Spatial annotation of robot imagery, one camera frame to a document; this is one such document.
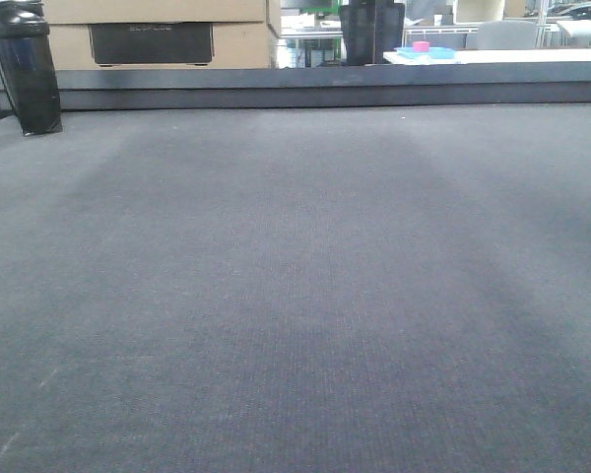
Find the pink small container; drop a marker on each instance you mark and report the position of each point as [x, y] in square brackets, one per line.
[421, 46]

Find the black perforated bin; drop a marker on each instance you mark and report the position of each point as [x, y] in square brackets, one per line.
[371, 28]

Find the black table edge rail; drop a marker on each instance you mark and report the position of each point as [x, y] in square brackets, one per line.
[327, 87]

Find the grey office chair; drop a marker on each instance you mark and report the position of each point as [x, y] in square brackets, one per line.
[506, 35]

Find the light blue tray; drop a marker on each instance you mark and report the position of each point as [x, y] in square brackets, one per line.
[434, 55]

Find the large Ecoflow cardboard box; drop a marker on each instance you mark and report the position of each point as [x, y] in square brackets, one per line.
[175, 34]

